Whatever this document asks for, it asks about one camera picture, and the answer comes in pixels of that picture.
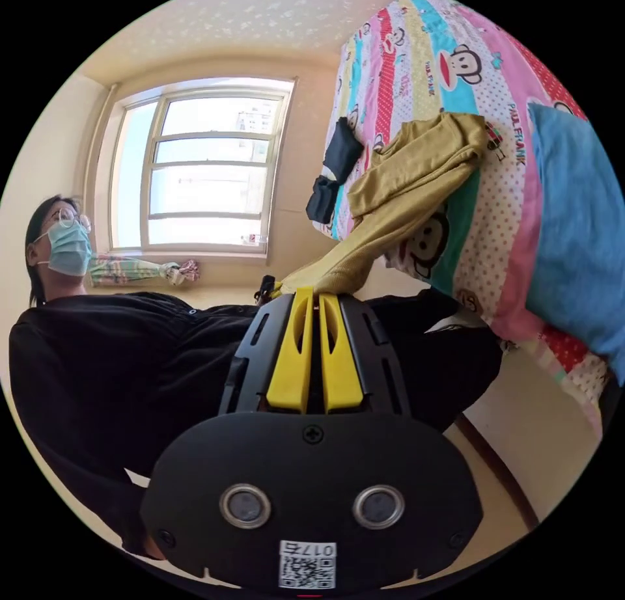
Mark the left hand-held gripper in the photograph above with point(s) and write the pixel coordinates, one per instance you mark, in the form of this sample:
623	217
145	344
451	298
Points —
265	287

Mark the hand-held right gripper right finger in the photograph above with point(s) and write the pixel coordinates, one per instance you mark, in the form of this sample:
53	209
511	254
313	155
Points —
342	370

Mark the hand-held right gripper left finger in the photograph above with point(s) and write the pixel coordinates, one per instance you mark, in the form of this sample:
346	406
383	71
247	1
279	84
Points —
292	365

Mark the yellow long sleeve shirt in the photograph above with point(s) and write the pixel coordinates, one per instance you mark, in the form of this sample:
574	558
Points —
420	170

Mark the window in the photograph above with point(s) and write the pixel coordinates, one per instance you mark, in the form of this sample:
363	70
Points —
205	170

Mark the black garment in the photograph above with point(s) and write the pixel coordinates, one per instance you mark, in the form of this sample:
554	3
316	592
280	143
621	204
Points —
342	151

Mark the person's body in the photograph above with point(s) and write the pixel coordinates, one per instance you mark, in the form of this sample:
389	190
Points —
122	365

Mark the bed with printed sheet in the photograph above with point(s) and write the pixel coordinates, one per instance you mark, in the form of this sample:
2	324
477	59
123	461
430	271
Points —
498	248

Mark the blue garment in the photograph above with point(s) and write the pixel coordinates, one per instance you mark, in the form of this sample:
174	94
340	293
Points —
576	229

